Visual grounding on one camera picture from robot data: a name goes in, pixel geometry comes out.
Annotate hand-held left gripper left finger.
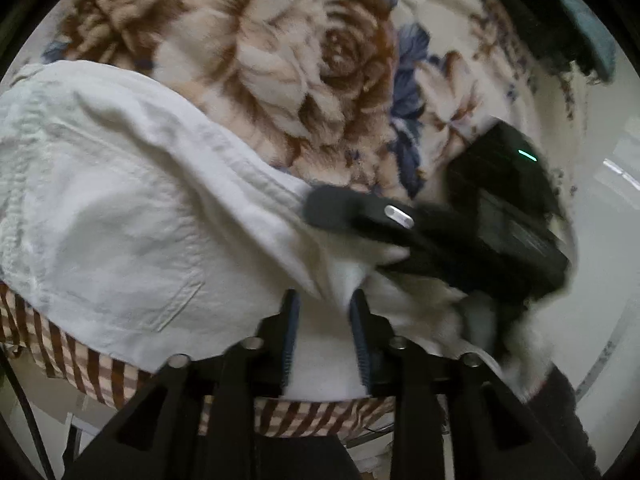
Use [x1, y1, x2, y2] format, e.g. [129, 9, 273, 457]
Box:
[64, 289, 302, 480]

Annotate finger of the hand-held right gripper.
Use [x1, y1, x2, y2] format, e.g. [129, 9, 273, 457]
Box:
[376, 247, 481, 295]
[303, 184, 443, 253]

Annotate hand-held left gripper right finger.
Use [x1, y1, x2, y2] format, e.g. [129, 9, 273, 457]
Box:
[348, 290, 587, 480]

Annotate white pants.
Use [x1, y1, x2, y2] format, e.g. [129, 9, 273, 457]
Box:
[0, 60, 506, 401]

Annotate person's right forearm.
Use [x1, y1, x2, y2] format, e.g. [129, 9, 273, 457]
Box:
[525, 365, 603, 480]

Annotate white glossy panel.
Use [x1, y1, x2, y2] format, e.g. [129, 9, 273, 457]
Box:
[565, 105, 640, 401]

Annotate floral plush blanket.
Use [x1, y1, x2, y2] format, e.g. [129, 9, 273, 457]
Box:
[10, 0, 581, 241]

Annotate brown checked cloth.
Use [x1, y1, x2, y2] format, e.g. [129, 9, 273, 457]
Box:
[0, 282, 401, 438]

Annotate dark teal cloth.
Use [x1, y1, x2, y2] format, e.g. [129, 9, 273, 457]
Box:
[492, 0, 617, 83]

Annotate black cable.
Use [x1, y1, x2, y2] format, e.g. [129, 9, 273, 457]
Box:
[0, 347, 57, 480]

